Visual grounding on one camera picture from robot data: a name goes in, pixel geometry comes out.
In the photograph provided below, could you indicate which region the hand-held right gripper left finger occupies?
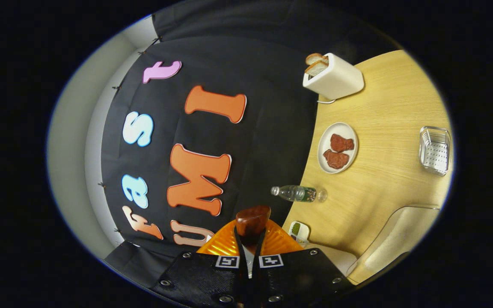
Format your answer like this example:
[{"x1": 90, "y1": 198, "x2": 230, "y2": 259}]
[{"x1": 149, "y1": 219, "x2": 249, "y2": 308}]

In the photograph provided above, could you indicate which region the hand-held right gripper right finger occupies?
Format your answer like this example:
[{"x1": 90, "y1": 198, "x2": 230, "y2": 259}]
[{"x1": 253, "y1": 219, "x2": 355, "y2": 308}]

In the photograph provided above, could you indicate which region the brown wooden spoon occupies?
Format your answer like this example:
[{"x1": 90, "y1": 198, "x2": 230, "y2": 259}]
[{"x1": 235, "y1": 205, "x2": 272, "y2": 257}]

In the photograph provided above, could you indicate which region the metal chopstick holder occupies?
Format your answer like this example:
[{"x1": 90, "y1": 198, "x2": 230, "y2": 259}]
[{"x1": 419, "y1": 126, "x2": 452, "y2": 177}]

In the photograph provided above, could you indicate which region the small white dish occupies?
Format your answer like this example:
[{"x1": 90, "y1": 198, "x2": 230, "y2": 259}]
[{"x1": 288, "y1": 221, "x2": 310, "y2": 249}]

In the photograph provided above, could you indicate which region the clear plastic water bottle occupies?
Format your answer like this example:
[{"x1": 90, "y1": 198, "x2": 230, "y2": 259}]
[{"x1": 270, "y1": 185, "x2": 328, "y2": 203}]

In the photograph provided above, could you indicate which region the black backdrop cloth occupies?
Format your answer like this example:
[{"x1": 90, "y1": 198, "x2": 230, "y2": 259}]
[{"x1": 100, "y1": 0, "x2": 401, "y2": 291}]

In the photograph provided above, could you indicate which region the clear plastic container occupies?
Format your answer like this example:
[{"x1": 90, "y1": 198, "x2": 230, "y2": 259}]
[{"x1": 347, "y1": 205, "x2": 442, "y2": 285}]

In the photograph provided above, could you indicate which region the white oval plate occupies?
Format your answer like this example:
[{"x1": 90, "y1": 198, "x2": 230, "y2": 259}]
[{"x1": 317, "y1": 122, "x2": 359, "y2": 174}]

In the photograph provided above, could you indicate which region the white toaster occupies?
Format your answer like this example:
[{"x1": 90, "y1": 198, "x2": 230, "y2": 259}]
[{"x1": 302, "y1": 53, "x2": 365, "y2": 101}]

